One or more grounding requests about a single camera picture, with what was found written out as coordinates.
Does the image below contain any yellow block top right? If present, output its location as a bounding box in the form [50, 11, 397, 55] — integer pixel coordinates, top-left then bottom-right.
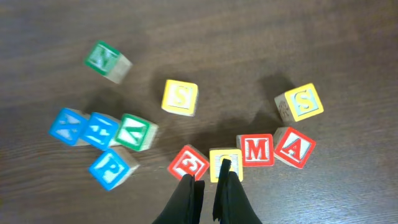
[161, 80, 198, 116]

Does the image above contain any blue X block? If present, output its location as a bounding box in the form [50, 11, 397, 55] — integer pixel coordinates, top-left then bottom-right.
[49, 108, 90, 146]

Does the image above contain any red A block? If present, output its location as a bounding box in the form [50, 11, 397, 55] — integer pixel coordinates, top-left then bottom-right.
[273, 127, 317, 169]

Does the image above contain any red M block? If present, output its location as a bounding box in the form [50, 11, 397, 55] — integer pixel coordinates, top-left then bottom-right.
[236, 134, 275, 167]

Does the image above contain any red E block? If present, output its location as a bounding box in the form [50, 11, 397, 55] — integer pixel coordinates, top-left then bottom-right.
[167, 144, 210, 180]

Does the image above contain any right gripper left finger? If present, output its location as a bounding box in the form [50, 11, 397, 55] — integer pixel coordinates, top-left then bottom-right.
[152, 174, 205, 224]

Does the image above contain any yellow B block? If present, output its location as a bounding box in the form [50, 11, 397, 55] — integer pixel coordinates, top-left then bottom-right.
[209, 148, 243, 183]

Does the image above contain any yellow block far right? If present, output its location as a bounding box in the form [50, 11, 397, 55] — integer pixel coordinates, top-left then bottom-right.
[274, 83, 324, 122]

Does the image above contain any green V block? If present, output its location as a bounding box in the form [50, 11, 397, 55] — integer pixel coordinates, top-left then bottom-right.
[114, 113, 159, 152]

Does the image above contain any green N block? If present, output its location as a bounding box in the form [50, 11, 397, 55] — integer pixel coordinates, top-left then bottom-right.
[84, 40, 133, 84]

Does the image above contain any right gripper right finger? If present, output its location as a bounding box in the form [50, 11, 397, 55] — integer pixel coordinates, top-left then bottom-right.
[213, 159, 262, 224]

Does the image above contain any blue P block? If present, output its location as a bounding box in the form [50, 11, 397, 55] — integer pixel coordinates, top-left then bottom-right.
[89, 146, 140, 191]

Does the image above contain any blue H block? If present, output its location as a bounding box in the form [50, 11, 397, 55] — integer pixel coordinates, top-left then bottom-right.
[81, 112, 120, 151]

